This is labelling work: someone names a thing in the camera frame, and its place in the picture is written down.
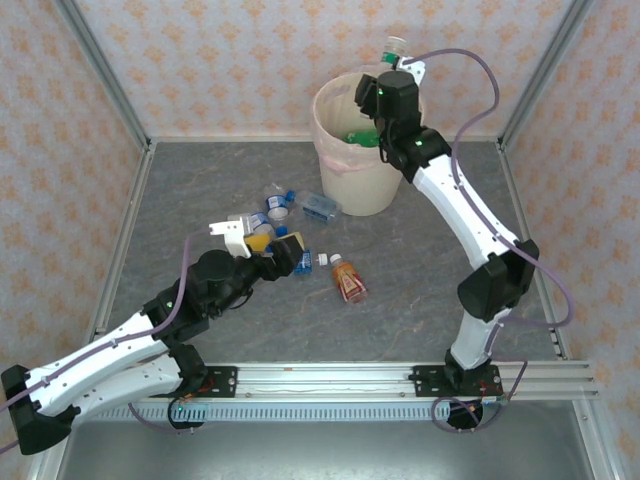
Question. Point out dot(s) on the clear bottle blue label white cap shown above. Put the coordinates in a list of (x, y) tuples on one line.
[(303, 262)]

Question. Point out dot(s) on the green bottle yellow cap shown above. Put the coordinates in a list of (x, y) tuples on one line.
[(362, 137)]

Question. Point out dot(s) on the soda water bottle blue cap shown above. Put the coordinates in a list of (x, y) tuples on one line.
[(320, 207)]

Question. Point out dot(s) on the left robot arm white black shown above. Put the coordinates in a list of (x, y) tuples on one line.
[(90, 360)]

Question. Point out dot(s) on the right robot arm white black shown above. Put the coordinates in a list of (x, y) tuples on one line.
[(460, 210)]

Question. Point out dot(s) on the pink translucent bin liner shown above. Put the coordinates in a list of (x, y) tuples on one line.
[(334, 165)]

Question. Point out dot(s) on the beige plastic bin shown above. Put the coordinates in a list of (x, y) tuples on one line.
[(350, 185)]

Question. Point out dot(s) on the small clear bottle blue label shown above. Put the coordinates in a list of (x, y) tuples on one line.
[(261, 220), (275, 201)]

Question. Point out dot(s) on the orange label bottle white cap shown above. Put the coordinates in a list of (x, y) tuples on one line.
[(350, 285)]

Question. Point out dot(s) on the aluminium side rail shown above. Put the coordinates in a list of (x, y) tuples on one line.
[(125, 235), (510, 175)]

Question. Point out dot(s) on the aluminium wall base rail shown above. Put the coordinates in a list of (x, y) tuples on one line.
[(225, 139)]

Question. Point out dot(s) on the aluminium mounting rail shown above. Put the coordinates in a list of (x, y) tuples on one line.
[(325, 380)]

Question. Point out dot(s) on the aluminium frame post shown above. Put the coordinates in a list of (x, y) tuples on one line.
[(106, 75), (542, 75)]

